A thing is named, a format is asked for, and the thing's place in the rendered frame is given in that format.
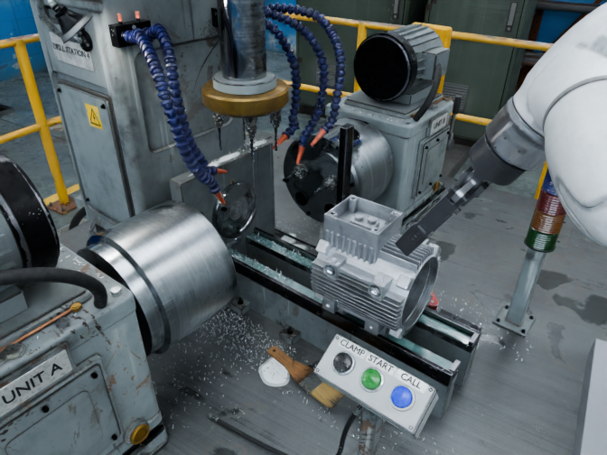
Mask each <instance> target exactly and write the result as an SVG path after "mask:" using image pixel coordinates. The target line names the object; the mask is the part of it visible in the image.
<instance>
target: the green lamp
mask: <svg viewBox="0 0 607 455"><path fill-rule="evenodd" d="M559 233H560V232H559ZM559 233H556V234H545V233H541V232H539V231H537V230H535V229H533V228H532V227H531V225H530V226H529V229H528V233H527V237H526V242H527V244H528V245H529V246H531V247H533V248H535V249H537V250H542V251H549V250H552V249H553V248H554V247H555V245H556V240H557V239H558V236H559Z"/></svg>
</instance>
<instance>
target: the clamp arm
mask: <svg viewBox="0 0 607 455"><path fill-rule="evenodd" d="M353 135H354V125H352V124H348V123H347V124H345V125H342V126H341V127H340V132H339V133H338V137H339V138H340V140H339V157H338V174H337V190H336V194H335V199H336V205H338V204H339V203H341V202H342V201H343V200H345V199H347V198H348V197H349V196H350V174H351V160H352V147H353Z"/></svg>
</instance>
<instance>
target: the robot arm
mask: <svg viewBox="0 0 607 455"><path fill-rule="evenodd" d="M470 158H471V161H472V165H471V166H470V168H469V169H466V170H465V171H464V172H463V173H462V174H461V175H460V177H459V180H458V181H457V182H456V183H454V184H453V185H452V186H451V187H450V188H449V189H448V193H447V194H446V195H445V196H444V197H443V198H442V199H441V200H440V201H439V202H438V203H437V204H436V205H435V206H434V207H433V208H432V209H431V210H430V211H429V212H428V213H427V214H426V215H425V216H424V217H423V218H415V219H414V222H415V224H414V225H413V226H412V227H411V228H410V229H408V231H407V232H406V233H405V234H404V235H403V236H402V237H401V238H399V239H398V241H397V242H396V243H395V245H396V246H397V247H398V248H399V249H400V250H401V251H402V252H403V253H404V254H405V255H406V256H409V255H410V254H411V253H412V252H413V251H414V250H415V249H416V248H418V247H419V246H420V245H421V244H422V243H423V242H424V241H425V240H426V239H427V238H429V237H430V236H431V235H432V234H433V233H434V232H435V231H436V230H437V229H438V228H439V227H440V226H441V225H442V224H443V223H444V222H445V221H446V220H447V219H448V218H449V217H450V216H451V215H453V214H454V213H455V214H456V215H457V214H458V213H459V212H460V211H461V210H460V209H459V207H460V206H465V205H466V204H467V203H469V202H470V201H471V200H472V199H473V198H474V197H475V196H478V195H480V194H481V193H483V192H484V191H485V190H486V189H487V188H488V187H489V186H490V185H491V184H492V183H494V184H497V185H500V186H507V185H510V184H511V183H512V182H513V181H515V180H516V179H517V178H518V177H519V176H520V175H521V174H523V173H524V172H525V171H526V170H535V169H536V168H538V167H539V166H540V165H541V164H542V163H544V162H545V161H546V163H547V167H548V170H549V174H550V177H551V180H552V182H553V184H554V187H555V190H556V194H557V196H558V198H559V199H560V201H561V203H562V206H563V207H564V209H565V212H566V213H567V215H568V216H569V218H570V219H571V220H572V221H573V223H574V224H575V225H576V226H577V227H578V228H579V229H580V230H581V231H582V232H583V233H584V234H585V235H586V236H587V237H589V238H590V239H591V240H592V241H594V242H595V243H597V244H599V245H601V246H605V247H607V2H606V3H605V4H603V5H601V6H599V7H598V8H596V9H595V10H593V11H592V12H590V13H589V14H588V15H586V16H585V17H584V18H583V19H582V20H580V21H579V22H578V23H576V24H575V25H574V26H573V27H572V28H570V29H569V30H568V31H567V32H566V33H565V34H564V35H563V36H562V37H561V38H560V39H559V40H558V41H557V42H555V43H554V45H553V46H552V47H551V48H550V49H549V50H548V51H547V52H546V53H545V54H544V55H543V56H542V57H541V59H540V60H539V61H538V62H537V63H536V65H535V66H534V67H533V68H532V70H531V71H530V72H529V73H528V74H527V76H526V78H525V80H524V82H523V84H522V85H521V87H520V88H519V90H518V91H517V93H516V94H515V95H514V96H513V97H511V98H510V99H509V100H508V102H507V104H506V105H505V106H504V107H503V108H502V109H501V110H500V111H499V112H498V114H497V115H495V117H494V118H493V119H492V121H491V122H490V123H489V124H487V125H486V133H485V134H484V135H483V136H482V137H481V138H480V139H479V140H478V141H477V142H476V143H475V144H474V145H473V146H472V148H471V150H470ZM459 183H460V184H459ZM458 184H459V185H458Z"/></svg>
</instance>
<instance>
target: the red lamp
mask: <svg viewBox="0 0 607 455"><path fill-rule="evenodd" d="M536 206H537V208H538V209H539V210H540V211H542V212H543V213H546V214H548V215H552V216H562V215H564V214H566V212H565V209H564V207H563V206H562V203H561V201H560V199H559V198H558V196H556V195H552V194H550V193H548V192H546V191H544V190H543V189H542V187H541V191H540V193H539V196H538V200H537V205H536Z"/></svg>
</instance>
